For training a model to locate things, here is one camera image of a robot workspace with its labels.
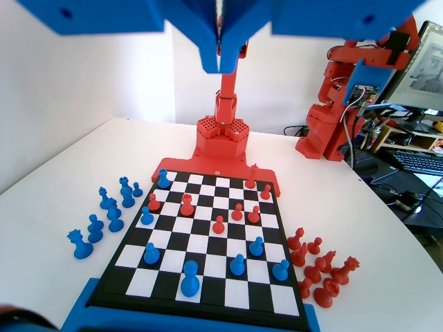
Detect wooden desk riser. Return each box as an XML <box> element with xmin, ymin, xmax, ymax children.
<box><xmin>372</xmin><ymin>119</ymin><xmax>443</xmax><ymax>154</ymax></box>

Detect black flat device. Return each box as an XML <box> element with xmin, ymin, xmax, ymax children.
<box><xmin>352</xmin><ymin>147</ymin><xmax>402</xmax><ymax>176</ymax></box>

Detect red chess knight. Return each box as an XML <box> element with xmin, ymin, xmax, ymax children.
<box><xmin>316</xmin><ymin>250</ymin><xmax>337</xmax><ymax>274</ymax></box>
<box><xmin>290</xmin><ymin>241</ymin><xmax>309</xmax><ymax>267</ymax></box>

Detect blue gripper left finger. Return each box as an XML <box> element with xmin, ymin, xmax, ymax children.
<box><xmin>162</xmin><ymin>0</ymin><xmax>222</xmax><ymax>75</ymax></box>

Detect black computer monitor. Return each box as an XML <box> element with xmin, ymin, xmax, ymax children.
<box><xmin>380</xmin><ymin>19</ymin><xmax>443</xmax><ymax>107</ymax></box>

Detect red chess rook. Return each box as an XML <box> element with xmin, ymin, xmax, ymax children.
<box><xmin>179</xmin><ymin>193</ymin><xmax>195</xmax><ymax>218</ymax></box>
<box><xmin>313</xmin><ymin>276</ymin><xmax>339</xmax><ymax>309</ymax></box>

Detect grey cable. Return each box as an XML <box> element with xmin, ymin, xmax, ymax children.
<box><xmin>341</xmin><ymin>103</ymin><xmax>359</xmax><ymax>170</ymax></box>

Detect black white chessboard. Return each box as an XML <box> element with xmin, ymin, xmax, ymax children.
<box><xmin>85</xmin><ymin>167</ymin><xmax>311</xmax><ymax>329</ymax></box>

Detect dark side desk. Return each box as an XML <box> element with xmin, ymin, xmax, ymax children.
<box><xmin>356</xmin><ymin>145</ymin><xmax>443</xmax><ymax>250</ymax></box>

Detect red chess pieces on board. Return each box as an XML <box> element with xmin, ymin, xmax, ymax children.
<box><xmin>151</xmin><ymin>157</ymin><xmax>280</xmax><ymax>196</ymax></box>

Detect red pieces bottom left corner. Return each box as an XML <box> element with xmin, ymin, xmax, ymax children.
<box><xmin>245</xmin><ymin>163</ymin><xmax>260</xmax><ymax>190</ymax></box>

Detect blue circuit board bracket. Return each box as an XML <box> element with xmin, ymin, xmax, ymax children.
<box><xmin>342</xmin><ymin>58</ymin><xmax>396</xmax><ymax>107</ymax></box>

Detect thin black cable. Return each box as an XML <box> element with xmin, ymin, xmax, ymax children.
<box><xmin>283</xmin><ymin>124</ymin><xmax>311</xmax><ymax>138</ymax></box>

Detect black monitor stand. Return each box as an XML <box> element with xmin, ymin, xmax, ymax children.
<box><xmin>366</xmin><ymin>102</ymin><xmax>440</xmax><ymax>122</ymax></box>

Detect black keyboard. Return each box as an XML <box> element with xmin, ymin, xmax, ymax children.
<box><xmin>383</xmin><ymin>149</ymin><xmax>443</xmax><ymax>177</ymax></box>

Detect tall blue king piece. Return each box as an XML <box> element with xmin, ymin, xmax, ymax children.
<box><xmin>180</xmin><ymin>261</ymin><xmax>201</xmax><ymax>298</ymax></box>

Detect black computer mouse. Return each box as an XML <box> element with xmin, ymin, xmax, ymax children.
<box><xmin>394</xmin><ymin>191</ymin><xmax>424</xmax><ymax>212</ymax></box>

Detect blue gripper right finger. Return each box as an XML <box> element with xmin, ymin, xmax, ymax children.
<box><xmin>221</xmin><ymin>0</ymin><xmax>278</xmax><ymax>75</ymax></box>

